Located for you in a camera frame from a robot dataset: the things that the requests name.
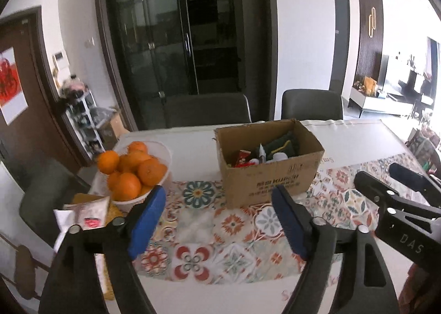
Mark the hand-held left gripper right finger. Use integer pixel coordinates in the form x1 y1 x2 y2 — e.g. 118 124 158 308
271 185 402 314

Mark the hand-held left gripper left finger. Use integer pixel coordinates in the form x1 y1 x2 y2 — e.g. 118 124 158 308
38 185 168 314

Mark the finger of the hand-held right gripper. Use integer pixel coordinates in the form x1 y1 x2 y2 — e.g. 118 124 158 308
389 163 441 199
354 171 411 213

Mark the brown cardboard box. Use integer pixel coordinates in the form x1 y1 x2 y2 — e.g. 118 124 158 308
214 118 325 209

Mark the dark green plush toy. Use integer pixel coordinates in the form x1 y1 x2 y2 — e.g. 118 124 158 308
265 131 301 159

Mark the person's right forearm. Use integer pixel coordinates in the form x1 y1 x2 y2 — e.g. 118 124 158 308
399 262 441 314

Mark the patterned cushion chair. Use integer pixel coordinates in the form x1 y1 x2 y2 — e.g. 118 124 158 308
407 126 441 172

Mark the pile of oranges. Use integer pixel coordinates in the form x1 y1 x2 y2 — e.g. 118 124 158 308
96 141 169 202

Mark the clear plastic packet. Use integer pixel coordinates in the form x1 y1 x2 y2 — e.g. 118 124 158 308
74 196 111 231

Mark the floral patterned table mat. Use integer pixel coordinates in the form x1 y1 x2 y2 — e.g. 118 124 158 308
133 152 435 285

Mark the white slatted fruit basket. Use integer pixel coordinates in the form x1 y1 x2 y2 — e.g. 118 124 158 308
91 140 172 213

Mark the white low cabinet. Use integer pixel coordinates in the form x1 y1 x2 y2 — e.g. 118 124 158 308
348 87 414 118

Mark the small cardboard box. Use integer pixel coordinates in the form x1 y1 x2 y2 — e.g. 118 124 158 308
108 112 131 140

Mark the dark furniture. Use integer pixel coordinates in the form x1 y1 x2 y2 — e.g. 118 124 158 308
398 69 432 96

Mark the yellow bag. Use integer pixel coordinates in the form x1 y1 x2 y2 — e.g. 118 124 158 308
362 76 378 96

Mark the grey dining chair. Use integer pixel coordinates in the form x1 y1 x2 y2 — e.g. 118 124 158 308
163 93 251 129
281 89 344 121
19 158 91 236

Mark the white shelf rack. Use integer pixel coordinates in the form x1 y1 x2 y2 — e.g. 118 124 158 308
63 90 106 160

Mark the wooden chair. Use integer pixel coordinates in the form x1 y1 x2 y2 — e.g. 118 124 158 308
0 231 52 301

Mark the dark interior door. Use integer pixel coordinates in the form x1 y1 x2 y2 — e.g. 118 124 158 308
332 0 351 94

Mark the brown wooden door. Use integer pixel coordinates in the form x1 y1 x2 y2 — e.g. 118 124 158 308
0 7 82 172

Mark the wood panel with gold ornament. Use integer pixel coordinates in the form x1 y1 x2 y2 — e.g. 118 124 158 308
355 0 384 89

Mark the white intercom panel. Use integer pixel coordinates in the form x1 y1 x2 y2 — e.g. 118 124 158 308
52 52 70 72

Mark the dark glass sliding door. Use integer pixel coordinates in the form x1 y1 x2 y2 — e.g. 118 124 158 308
95 0 278 130

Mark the red and white wall poster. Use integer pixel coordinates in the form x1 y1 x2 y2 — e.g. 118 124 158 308
0 47 29 125

